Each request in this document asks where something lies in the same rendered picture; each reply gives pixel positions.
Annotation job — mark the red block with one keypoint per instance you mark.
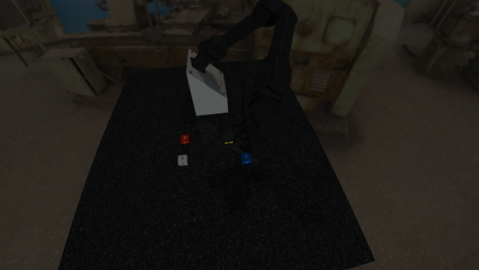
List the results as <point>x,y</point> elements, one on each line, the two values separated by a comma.
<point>185,139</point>

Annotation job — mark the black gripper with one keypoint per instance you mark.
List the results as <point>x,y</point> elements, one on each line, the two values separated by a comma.
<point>227,130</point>

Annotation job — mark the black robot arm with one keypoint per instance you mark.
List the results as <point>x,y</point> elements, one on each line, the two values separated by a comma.
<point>262,100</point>

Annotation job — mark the blue block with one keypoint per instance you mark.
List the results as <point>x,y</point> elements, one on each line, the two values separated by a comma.
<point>246,158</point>

